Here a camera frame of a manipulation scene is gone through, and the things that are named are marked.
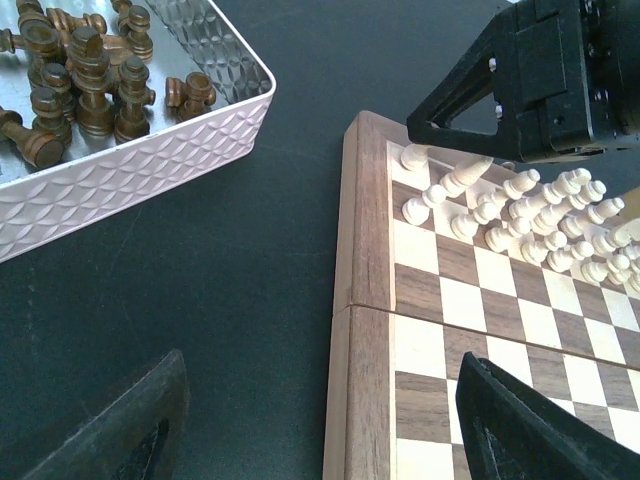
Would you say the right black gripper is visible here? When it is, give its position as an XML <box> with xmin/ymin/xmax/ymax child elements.
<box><xmin>406</xmin><ymin>1</ymin><xmax>639</xmax><ymax>162</ymax></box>

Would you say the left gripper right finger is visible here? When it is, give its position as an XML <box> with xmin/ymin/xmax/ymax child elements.
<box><xmin>456</xmin><ymin>351</ymin><xmax>639</xmax><ymax>479</ymax></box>

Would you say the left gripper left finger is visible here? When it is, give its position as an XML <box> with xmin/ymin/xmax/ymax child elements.
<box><xmin>22</xmin><ymin>349</ymin><xmax>190</xmax><ymax>479</ymax></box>

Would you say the light wooden pawn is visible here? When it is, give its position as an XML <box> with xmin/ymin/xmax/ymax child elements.
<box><xmin>400</xmin><ymin>144</ymin><xmax>429</xmax><ymax>172</ymax></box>

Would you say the wooden chess board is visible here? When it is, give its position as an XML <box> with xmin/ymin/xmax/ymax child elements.
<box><xmin>323</xmin><ymin>111</ymin><xmax>639</xmax><ymax>479</ymax></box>

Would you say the pile of light chess pieces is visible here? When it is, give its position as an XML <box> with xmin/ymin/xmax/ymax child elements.
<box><xmin>387</xmin><ymin>144</ymin><xmax>639</xmax><ymax>303</ymax></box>

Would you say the pile of dark chess pieces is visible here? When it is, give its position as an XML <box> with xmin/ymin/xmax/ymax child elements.
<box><xmin>0</xmin><ymin>0</ymin><xmax>217</xmax><ymax>170</ymax></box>

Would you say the pink embossed tin box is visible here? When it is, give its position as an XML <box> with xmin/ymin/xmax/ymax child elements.
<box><xmin>1</xmin><ymin>1</ymin><xmax>276</xmax><ymax>260</ymax></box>

